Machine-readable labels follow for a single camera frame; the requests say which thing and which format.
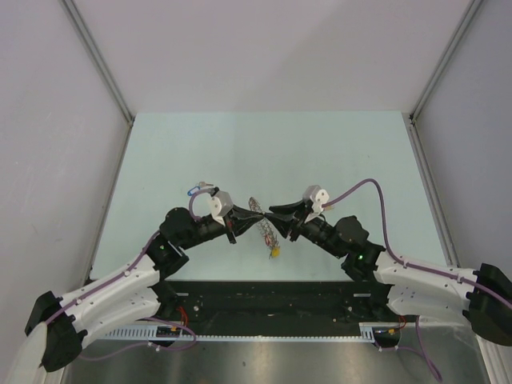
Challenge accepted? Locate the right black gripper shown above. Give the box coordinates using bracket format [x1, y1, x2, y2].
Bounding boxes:
[264, 199, 345, 259]

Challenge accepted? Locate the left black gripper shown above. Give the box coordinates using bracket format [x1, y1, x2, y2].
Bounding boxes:
[178, 203, 262, 250]

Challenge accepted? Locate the metal keyring disc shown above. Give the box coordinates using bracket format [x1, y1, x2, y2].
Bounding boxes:
[248, 197, 280, 251]

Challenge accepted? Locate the yellow tag key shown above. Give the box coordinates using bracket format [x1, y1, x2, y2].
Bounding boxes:
[269, 246, 280, 259]

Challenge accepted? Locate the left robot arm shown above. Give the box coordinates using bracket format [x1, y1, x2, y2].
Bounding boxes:
[25, 206, 264, 372]

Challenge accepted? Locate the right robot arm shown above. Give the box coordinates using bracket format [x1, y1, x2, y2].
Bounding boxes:
[265, 202, 511, 346]

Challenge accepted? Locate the blue tag key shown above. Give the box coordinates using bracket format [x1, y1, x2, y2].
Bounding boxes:
[187, 182, 214, 197]

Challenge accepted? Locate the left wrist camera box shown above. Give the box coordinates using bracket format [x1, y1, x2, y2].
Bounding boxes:
[208, 188, 234, 226]

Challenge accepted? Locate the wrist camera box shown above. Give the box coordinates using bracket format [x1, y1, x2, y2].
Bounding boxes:
[302, 185, 330, 214]
[208, 188, 234, 226]

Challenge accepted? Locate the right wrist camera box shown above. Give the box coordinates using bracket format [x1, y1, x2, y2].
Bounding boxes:
[302, 185, 330, 214]

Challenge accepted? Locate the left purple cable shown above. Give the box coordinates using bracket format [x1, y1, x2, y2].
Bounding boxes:
[46, 186, 219, 361]

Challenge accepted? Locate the purple cable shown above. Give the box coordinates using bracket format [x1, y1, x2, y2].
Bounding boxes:
[46, 186, 219, 361]
[323, 178, 512, 383]

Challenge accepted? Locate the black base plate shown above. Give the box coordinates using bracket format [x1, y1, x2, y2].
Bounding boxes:
[156, 281, 414, 336]

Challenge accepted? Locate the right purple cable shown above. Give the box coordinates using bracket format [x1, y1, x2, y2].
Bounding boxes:
[323, 178, 512, 383]

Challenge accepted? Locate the grey slotted cable duct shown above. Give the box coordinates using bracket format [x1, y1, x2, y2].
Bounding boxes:
[99, 323, 398, 342]

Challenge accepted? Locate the right aluminium frame post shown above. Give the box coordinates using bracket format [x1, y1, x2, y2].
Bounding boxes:
[410, 0, 485, 121]

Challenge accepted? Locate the aluminium frame post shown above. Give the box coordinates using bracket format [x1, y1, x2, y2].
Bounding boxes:
[410, 0, 485, 121]
[59, 0, 135, 125]

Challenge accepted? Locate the left aluminium frame post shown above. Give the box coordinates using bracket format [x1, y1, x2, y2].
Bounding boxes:
[59, 0, 135, 125]

